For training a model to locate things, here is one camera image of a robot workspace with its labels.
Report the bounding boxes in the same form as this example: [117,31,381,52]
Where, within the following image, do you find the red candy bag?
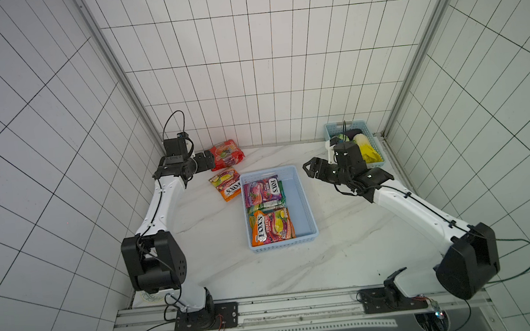
[210,139,245,172]

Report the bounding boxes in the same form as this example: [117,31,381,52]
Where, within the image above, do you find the orange Fox's candy bag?
[209,167,242,202]

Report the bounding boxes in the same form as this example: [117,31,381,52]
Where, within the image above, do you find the light blue plastic basket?
[240,165,319,253]

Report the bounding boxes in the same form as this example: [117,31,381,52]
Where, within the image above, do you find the green snack bag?
[246,181,286,215]

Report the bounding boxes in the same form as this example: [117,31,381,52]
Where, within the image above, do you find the purple Fox's candy bag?
[243,176,283,208]

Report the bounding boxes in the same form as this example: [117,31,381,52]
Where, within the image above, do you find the pink yellow Fox's bag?
[249,207,296,247]

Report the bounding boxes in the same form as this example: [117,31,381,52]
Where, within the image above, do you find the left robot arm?
[121,131,215,316]

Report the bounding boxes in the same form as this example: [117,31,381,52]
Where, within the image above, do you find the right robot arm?
[303,141,501,306]

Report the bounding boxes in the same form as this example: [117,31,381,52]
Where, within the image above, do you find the small teal vegetable basket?
[324,120,385,168]

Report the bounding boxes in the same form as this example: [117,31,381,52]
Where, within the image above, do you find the yellow cabbage toy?
[353,134,383,164]

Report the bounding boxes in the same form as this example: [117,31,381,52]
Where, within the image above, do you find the dark eggplant toy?
[344,128,363,141]

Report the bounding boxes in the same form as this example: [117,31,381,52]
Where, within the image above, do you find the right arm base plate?
[356,287,428,314]

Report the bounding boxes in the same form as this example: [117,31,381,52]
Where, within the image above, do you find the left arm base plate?
[174,302,239,331]

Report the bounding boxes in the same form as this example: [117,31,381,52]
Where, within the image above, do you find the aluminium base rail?
[106,272,501,331]

